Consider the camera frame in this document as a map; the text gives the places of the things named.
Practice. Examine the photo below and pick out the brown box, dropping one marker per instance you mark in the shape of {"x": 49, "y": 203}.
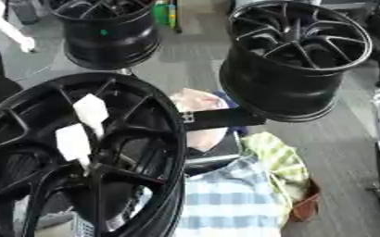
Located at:
{"x": 307, "y": 205}

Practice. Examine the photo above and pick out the black wheel with thin spokes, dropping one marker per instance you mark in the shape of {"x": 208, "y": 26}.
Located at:
{"x": 277, "y": 89}

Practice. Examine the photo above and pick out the white curved object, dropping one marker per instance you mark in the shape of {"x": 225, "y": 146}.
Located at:
{"x": 7, "y": 26}

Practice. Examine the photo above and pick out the blue white checked cloth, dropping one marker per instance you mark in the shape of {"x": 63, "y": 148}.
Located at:
{"x": 228, "y": 200}

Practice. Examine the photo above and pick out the black flat support bar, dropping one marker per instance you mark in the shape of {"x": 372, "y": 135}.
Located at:
{"x": 223, "y": 118}

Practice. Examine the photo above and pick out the black wheel with green sticker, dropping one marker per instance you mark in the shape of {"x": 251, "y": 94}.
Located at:
{"x": 112, "y": 37}

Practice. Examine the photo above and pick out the white pin with square head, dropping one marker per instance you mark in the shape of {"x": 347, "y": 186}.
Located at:
{"x": 72, "y": 142}

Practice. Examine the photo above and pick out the large black spoked wheel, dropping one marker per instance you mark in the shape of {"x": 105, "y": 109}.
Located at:
{"x": 144, "y": 145}

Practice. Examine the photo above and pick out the green white checked cloth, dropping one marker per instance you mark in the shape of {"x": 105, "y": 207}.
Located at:
{"x": 277, "y": 160}

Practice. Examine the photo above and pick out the pale pink bag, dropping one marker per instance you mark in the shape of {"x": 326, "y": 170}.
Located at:
{"x": 201, "y": 102}

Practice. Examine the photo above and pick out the green bottle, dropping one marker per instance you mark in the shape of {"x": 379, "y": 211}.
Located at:
{"x": 161, "y": 13}

